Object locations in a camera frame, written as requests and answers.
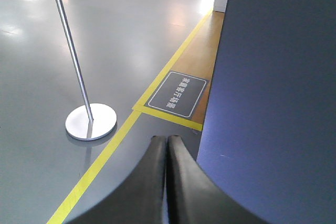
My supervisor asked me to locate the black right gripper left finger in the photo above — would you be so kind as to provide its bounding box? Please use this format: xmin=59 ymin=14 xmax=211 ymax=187
xmin=69 ymin=136 xmax=167 ymax=223

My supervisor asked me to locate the dark floor sign sticker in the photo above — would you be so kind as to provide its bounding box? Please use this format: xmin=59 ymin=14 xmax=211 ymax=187
xmin=145 ymin=71 xmax=208 ymax=119

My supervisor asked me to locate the fridge door with shelves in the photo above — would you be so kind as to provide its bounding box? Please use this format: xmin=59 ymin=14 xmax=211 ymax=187
xmin=197 ymin=0 xmax=335 ymax=223

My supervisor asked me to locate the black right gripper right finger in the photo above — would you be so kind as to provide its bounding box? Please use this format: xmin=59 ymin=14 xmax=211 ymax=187
xmin=166 ymin=135 xmax=266 ymax=223

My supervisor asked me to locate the silver floor lamp stand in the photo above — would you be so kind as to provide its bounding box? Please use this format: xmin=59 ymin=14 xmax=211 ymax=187
xmin=55 ymin=0 xmax=117 ymax=141

